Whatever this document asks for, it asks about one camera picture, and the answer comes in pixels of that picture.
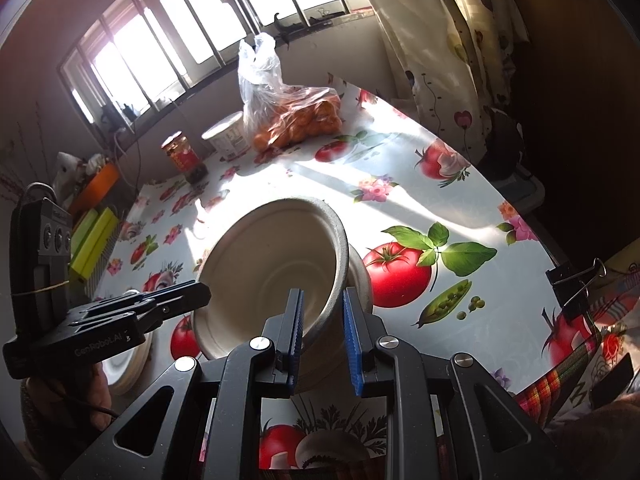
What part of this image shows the floral printed tablecloth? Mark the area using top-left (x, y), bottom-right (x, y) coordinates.
top-left (92, 74), bottom-right (623, 480)

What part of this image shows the plastic bag of oranges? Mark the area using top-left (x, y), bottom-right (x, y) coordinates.
top-left (237, 32), bottom-right (347, 154)

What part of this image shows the plaid cloth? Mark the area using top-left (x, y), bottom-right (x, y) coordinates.
top-left (514, 269), bottom-right (640, 427)

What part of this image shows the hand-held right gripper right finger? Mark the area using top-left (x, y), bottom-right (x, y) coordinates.
top-left (342, 290), bottom-right (571, 480)

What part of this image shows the white plastic tub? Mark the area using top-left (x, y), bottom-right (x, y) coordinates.
top-left (201, 111), bottom-right (250, 161)

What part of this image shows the stack of white plates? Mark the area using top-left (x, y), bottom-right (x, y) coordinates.
top-left (101, 329), bottom-right (154, 397)

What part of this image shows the orange round box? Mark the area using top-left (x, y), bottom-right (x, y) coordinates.
top-left (67, 163), bottom-right (121, 217)

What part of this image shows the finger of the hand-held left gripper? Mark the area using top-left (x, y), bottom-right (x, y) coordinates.
top-left (82, 305), bottom-right (173, 337)
top-left (67, 280), bottom-right (212, 323)

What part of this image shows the white cable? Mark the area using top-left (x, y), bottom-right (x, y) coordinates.
top-left (114, 129), bottom-right (145, 187)

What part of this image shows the pale green box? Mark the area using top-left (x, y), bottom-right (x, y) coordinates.
top-left (69, 210), bottom-right (99, 258)

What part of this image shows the red label sauce jar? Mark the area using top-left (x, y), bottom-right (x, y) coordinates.
top-left (160, 132), bottom-right (209, 184)

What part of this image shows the lime green box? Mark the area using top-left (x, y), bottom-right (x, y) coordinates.
top-left (69, 208), bottom-right (121, 284)

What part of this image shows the person's left hand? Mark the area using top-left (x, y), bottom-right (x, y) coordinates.
top-left (21, 360), bottom-right (115, 443)

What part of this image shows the heart print curtain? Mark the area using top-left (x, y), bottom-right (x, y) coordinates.
top-left (349, 0), bottom-right (532, 162)

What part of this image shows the black binder clip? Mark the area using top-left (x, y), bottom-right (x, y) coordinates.
top-left (589, 352), bottom-right (635, 409)
top-left (544, 257), bottom-right (609, 307)

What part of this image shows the barred window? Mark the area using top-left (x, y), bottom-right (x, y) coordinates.
top-left (57, 0), bottom-right (372, 127)

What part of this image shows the white crumpled cloth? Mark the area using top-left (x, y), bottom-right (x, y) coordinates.
top-left (54, 152), bottom-right (103, 198)

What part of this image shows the beige paper bowl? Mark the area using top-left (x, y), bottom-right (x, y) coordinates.
top-left (300, 244), bottom-right (374, 396)
top-left (194, 197), bottom-right (351, 395)

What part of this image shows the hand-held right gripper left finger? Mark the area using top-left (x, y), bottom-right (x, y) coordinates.
top-left (62, 288), bottom-right (305, 480)

